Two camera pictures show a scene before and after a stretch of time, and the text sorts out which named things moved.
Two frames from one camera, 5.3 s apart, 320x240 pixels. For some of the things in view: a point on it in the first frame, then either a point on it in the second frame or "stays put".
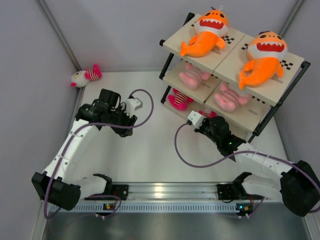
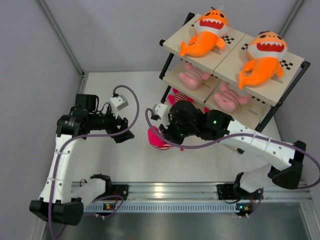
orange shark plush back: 212,25 stays put
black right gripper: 200,129 -> 168,132
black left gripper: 128,121 -> 122,124
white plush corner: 80,78 -> 156,140
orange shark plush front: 266,50 stays put
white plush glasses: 179,100 stays put
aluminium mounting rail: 170,191 stays put
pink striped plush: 192,77 stays put
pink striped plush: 227,100 stays put
